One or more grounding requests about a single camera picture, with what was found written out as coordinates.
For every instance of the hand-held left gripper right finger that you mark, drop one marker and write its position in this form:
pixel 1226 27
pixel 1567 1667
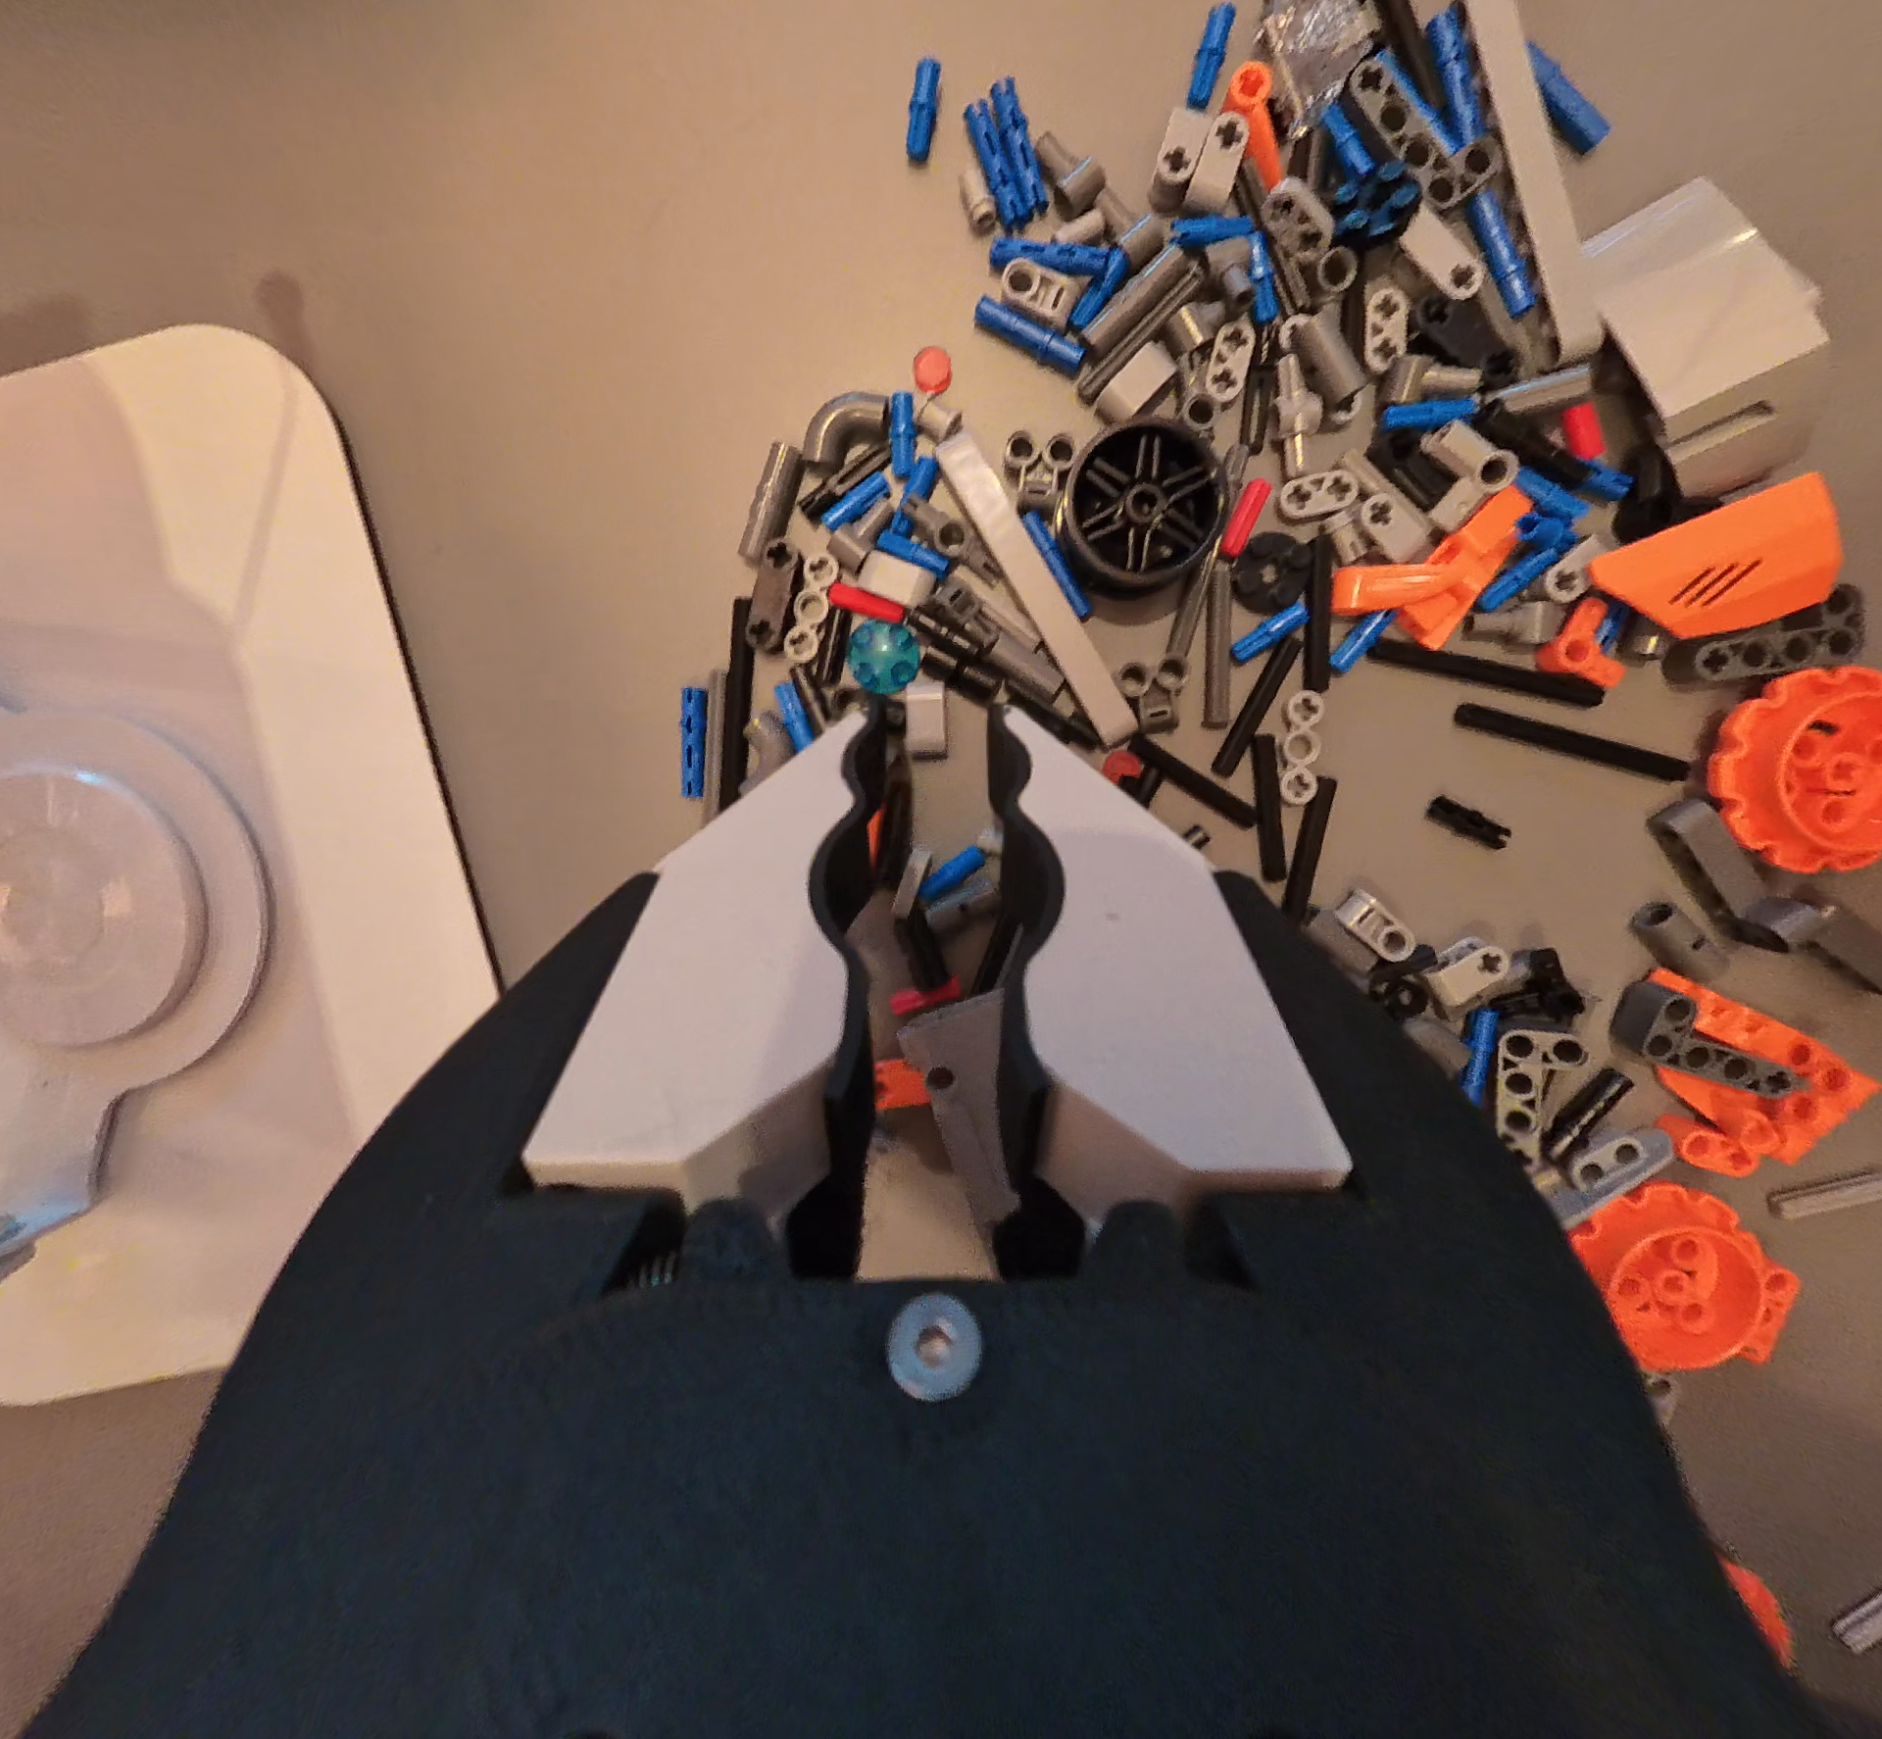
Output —
pixel 1177 1035

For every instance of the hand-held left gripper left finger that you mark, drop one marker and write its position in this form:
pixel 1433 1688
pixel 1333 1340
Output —
pixel 693 1035

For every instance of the translucent blue round stud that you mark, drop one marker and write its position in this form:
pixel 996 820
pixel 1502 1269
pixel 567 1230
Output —
pixel 885 654

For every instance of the white book stand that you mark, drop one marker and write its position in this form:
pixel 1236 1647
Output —
pixel 179 741

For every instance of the pile of building kit parts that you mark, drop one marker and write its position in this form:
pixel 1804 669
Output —
pixel 1384 301

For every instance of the grey curved panel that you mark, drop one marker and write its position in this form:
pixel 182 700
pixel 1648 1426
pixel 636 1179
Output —
pixel 1706 315

